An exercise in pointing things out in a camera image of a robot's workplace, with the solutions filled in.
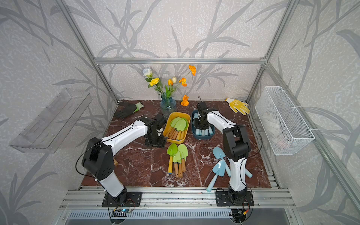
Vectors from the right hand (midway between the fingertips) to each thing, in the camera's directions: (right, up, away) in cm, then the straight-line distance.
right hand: (196, 126), depth 98 cm
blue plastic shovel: (+14, -17, -9) cm, 24 cm away
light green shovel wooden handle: (-13, -20, -11) cm, 26 cm away
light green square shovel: (-12, -1, +3) cm, 12 cm away
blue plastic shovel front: (+13, -23, -14) cm, 30 cm away
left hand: (-23, -12, -14) cm, 29 cm away
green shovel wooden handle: (-15, -6, -2) cm, 16 cm away
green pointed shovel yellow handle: (-17, -15, -8) cm, 23 cm away
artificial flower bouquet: (-17, +29, -4) cm, 34 cm away
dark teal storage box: (+2, -8, +1) cm, 8 cm away
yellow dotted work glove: (+36, +16, +21) cm, 44 cm away
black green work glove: (-60, +12, +18) cm, 64 cm away
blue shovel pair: (+7, -4, +1) cm, 8 cm away
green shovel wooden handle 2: (-9, -16, -7) cm, 20 cm away
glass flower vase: (-21, +14, +4) cm, 26 cm away
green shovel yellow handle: (-10, -6, -2) cm, 12 cm away
